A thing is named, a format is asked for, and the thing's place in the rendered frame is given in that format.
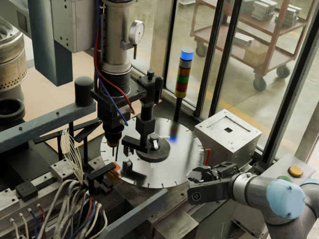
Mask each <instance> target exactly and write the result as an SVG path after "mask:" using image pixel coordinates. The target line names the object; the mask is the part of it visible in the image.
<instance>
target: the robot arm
mask: <svg viewBox="0 0 319 239"><path fill-rule="evenodd" d="M225 164H231V165H229V166H228V165H225ZM213 168H214V169H212V170H210V167H209V166H206V165H201V166H199V167H196V168H194V169H192V170H190V171H189V172H188V173H187V179H188V181H189V182H190V184H191V185H188V186H187V194H188V201H189V203H190V204H191V205H197V204H202V203H208V202H215V201H221V200H226V199H232V200H233V201H236V202H238V203H239V204H242V205H245V206H248V207H251V208H255V209H258V210H260V211H261V212H262V215H263V218H264V221H265V223H266V226H267V229H268V232H269V234H270V237H271V239H307V235H308V234H309V232H310V231H311V229H312V227H313V225H314V224H315V222H316V220H317V219H318V218H319V180H317V179H314V178H310V179H306V180H305V181H303V182H302V183H301V184H300V185H299V186H298V185H296V184H293V183H291V182H287V181H285V180H282V179H273V178H268V177H264V176H259V175H256V174H254V173H241V172H240V170H239V167H238V164H235V163H229V162H222V163H220V164H218V165H216V166H214V167H213ZM195 178H196V179H195Z"/></svg>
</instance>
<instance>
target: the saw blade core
mask: <svg viewBox="0 0 319 239"><path fill-rule="evenodd" d="M133 120H134V121H133ZM167 121H168V122H167ZM127 123H128V125H129V126H125V125H124V130H123V131H122V138H121V139H120V142H119V148H118V156H117V162H116V161H115V157H116V149H117V147H115V148H114V156H112V154H113V148H112V147H109V146H108V145H107V142H106V138H105V137H103V139H102V142H101V147H100V151H101V157H102V160H103V161H104V164H105V165H107V164H109V163H111V162H116V163H117V164H118V165H119V166H120V167H121V168H120V169H119V170H118V171H116V172H114V171H113V172H112V173H113V174H114V175H115V176H117V177H118V178H121V177H122V178H121V179H122V180H123V181H125V182H128V183H130V184H134V181H136V182H135V184H134V185H136V186H140V187H144V188H147V187H148V184H150V185H149V188H153V189H161V188H170V187H174V186H177V185H181V184H183V183H185V182H187V181H188V179H187V178H185V177H187V173H188V172H189V171H190V170H192V169H194V168H196V167H199V166H201V165H203V162H204V156H205V155H204V151H199V149H203V146H202V144H201V142H200V140H199V139H198V138H197V136H196V135H195V134H194V133H193V132H192V131H190V130H189V129H188V128H186V127H184V126H183V125H181V124H179V123H177V122H174V121H172V120H168V119H164V118H159V117H157V120H156V123H155V130H154V132H155V133H157V134H158V135H159V136H169V139H166V140H167V141H168V142H169V144H170V154H169V155H168V156H167V157H166V158H165V159H162V160H159V161H150V160H147V159H144V158H142V157H141V156H139V155H138V154H137V152H136V150H134V155H131V156H128V157H126V156H125V154H124V153H123V145H122V139H123V137H124V136H125V135H127V136H130V137H133V138H136V139H139V137H140V136H141V135H140V134H139V133H138V132H137V131H136V130H135V125H136V118H133V119H132V118H131V120H129V121H127ZM104 151H105V152H104ZM200 154H201V155H200ZM175 182H176V183H175ZM162 184H163V187H162Z"/></svg>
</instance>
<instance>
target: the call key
mask: <svg viewBox="0 0 319 239"><path fill-rule="evenodd" d="M290 173H291V174H293V175H295V176H301V175H302V170H301V169H300V168H299V167H297V166H292V167H291V168H290Z"/></svg>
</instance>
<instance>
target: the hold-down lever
mask: <svg viewBox="0 0 319 239"><path fill-rule="evenodd" d="M162 86H163V77H162V76H157V77H156V78H155V89H156V92H155V101H154V103H155V104H159V100H160V90H161V89H162Z"/></svg>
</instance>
